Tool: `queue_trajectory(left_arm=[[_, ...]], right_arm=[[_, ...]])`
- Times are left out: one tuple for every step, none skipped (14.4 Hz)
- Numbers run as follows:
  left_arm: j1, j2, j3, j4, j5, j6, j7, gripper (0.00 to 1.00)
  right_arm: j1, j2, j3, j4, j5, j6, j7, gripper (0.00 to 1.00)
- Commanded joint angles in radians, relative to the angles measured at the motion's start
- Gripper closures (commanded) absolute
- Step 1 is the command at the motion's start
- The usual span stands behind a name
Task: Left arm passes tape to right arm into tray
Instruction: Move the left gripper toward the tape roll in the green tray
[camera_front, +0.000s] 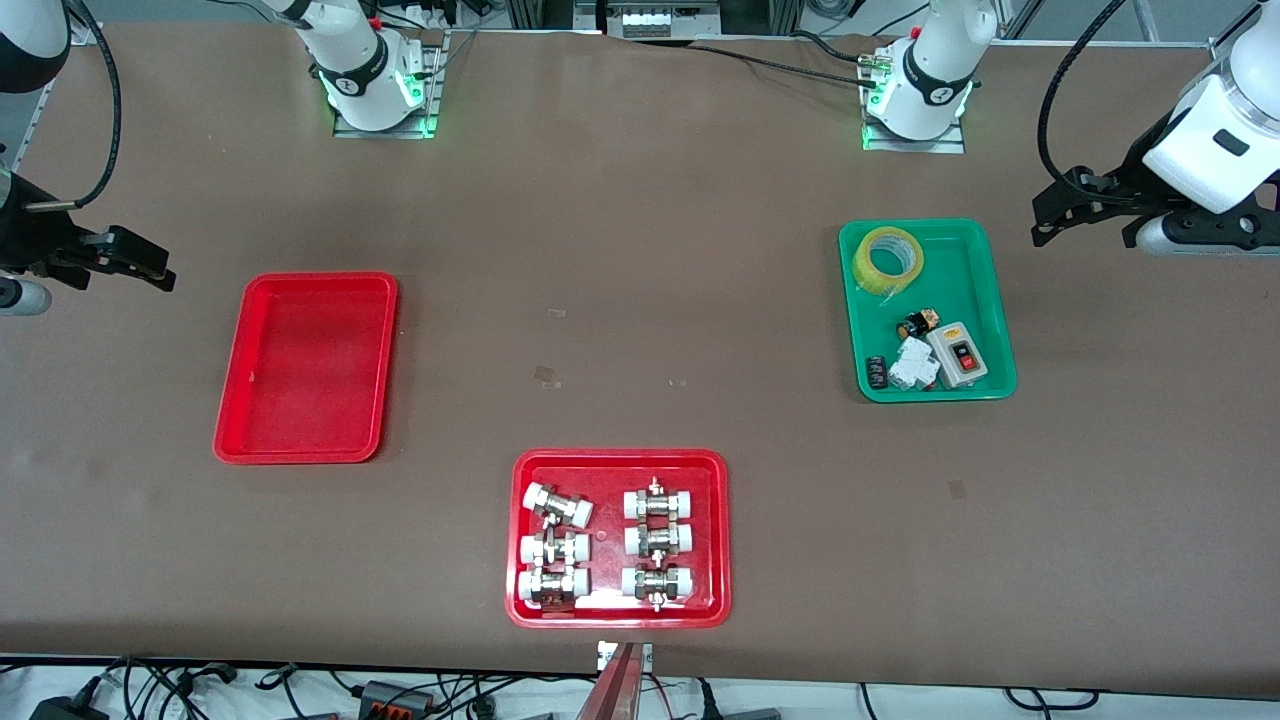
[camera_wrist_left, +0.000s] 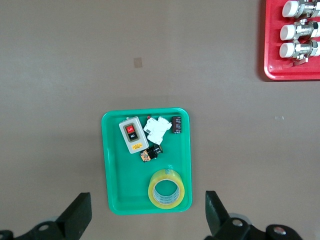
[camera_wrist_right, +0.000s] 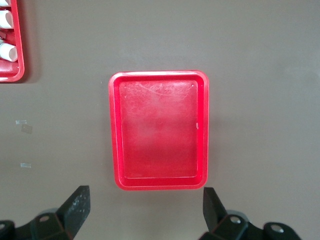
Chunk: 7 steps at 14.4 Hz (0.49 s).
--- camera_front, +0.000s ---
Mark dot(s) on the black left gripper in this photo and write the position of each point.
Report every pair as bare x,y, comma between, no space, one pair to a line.
1127,184

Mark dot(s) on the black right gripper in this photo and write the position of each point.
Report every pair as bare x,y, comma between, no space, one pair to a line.
28,238

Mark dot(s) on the yellow tape roll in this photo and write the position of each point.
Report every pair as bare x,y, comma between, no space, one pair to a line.
873,262

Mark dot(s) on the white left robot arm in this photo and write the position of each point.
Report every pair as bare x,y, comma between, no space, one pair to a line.
930,80

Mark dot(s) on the green plastic tray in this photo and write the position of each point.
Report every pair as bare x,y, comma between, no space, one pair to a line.
955,270

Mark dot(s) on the empty-looking red plastic tray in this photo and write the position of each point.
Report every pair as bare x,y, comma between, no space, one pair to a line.
305,370

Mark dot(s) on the red tray with fittings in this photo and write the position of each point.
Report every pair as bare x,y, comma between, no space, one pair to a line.
610,540

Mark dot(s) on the small board black capacitor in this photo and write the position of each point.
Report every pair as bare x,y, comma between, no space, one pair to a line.
915,324

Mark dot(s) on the white circuit breaker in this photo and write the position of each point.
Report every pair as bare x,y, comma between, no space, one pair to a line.
913,367

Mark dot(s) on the black terminal block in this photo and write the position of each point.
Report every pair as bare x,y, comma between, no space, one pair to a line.
877,372

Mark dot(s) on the black plug connector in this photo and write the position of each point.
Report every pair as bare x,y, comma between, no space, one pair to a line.
205,676

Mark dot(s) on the white power strip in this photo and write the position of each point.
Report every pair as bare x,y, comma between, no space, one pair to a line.
665,18

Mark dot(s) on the black power adapter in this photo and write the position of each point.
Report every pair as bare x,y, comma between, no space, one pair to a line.
65,710

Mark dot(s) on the metal fitting white caps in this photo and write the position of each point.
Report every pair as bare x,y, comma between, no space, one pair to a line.
658,502
558,505
553,548
553,585
658,540
657,583

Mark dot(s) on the grey box orange details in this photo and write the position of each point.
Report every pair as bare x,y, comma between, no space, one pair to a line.
395,698

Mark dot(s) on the reddish metal bar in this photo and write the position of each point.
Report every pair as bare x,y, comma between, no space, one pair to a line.
615,690

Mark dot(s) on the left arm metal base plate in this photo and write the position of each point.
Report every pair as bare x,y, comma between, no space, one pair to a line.
950,145

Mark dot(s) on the grey switch box red button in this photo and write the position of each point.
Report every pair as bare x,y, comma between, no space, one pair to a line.
955,355

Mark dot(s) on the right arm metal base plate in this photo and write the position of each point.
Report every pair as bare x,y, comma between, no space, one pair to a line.
430,100

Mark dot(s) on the small aluminium bracket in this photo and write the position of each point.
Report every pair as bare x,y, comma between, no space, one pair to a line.
607,655

